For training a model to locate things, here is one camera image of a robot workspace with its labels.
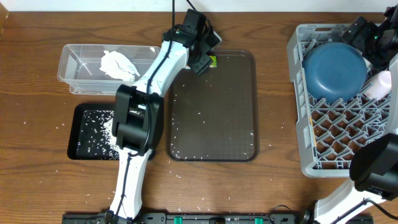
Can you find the grey dishwasher rack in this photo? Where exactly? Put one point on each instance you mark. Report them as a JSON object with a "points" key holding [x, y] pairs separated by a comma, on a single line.
{"points": [[342, 127]]}

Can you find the dark blue plate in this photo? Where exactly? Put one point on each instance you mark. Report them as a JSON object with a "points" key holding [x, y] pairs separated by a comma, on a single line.
{"points": [[334, 70]]}

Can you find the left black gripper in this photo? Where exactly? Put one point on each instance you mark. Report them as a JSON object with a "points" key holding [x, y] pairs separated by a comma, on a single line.
{"points": [[204, 63]]}

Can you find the pink cup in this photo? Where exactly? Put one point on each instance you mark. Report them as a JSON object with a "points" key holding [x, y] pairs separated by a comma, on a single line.
{"points": [[380, 85]]}

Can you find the wooden chopstick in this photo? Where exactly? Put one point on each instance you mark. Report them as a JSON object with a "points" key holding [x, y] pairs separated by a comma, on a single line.
{"points": [[312, 133]]}

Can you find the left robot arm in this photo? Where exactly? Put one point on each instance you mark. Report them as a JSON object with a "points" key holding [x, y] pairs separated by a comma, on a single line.
{"points": [[138, 118]]}

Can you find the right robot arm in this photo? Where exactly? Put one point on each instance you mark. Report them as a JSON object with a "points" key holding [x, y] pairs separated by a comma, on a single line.
{"points": [[373, 171]]}

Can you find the dark brown serving tray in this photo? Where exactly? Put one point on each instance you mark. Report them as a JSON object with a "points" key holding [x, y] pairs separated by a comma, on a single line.
{"points": [[213, 117]]}

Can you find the black plastic bin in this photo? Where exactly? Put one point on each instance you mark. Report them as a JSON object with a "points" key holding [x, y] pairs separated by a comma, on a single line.
{"points": [[74, 133]]}

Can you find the pile of white rice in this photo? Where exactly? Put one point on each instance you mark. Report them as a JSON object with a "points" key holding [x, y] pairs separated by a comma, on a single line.
{"points": [[96, 140]]}

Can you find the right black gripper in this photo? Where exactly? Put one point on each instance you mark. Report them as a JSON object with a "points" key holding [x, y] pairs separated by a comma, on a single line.
{"points": [[367, 32]]}

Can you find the white tissue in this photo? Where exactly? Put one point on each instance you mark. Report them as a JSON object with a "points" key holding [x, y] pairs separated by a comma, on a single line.
{"points": [[118, 66]]}

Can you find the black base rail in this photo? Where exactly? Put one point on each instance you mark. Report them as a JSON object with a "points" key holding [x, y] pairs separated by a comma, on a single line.
{"points": [[162, 218]]}

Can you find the clear plastic bin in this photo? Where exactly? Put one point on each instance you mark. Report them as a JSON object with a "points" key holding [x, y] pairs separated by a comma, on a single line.
{"points": [[80, 66]]}

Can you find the green yellow snack wrapper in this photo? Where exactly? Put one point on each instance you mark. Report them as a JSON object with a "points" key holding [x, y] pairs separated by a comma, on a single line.
{"points": [[213, 61]]}

